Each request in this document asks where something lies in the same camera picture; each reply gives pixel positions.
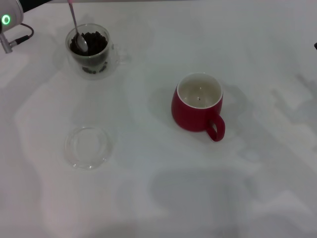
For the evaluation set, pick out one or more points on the red ceramic mug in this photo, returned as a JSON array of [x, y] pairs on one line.
[[185, 116]]

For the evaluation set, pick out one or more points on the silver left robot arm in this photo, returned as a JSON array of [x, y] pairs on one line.
[[11, 15]]

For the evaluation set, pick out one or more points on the dark coffee beans pile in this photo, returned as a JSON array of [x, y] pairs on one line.
[[97, 42]]

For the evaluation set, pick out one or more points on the clear glass saucer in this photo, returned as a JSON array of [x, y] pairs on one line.
[[79, 161]]

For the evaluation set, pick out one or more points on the clear double-wall glass cup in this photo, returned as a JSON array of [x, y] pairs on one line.
[[90, 75]]

